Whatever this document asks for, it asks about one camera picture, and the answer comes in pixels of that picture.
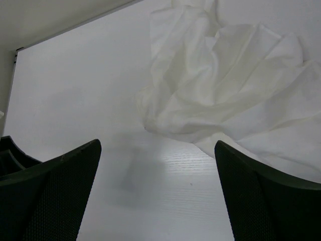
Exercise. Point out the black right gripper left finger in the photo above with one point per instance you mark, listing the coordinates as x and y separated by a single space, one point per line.
45 200

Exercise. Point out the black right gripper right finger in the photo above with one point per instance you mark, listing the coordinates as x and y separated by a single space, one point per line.
264 203

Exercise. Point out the white pleated skirt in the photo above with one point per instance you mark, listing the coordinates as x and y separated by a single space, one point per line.
243 84

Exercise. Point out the aluminium table edge rail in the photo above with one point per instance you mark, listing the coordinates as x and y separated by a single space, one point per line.
16 54

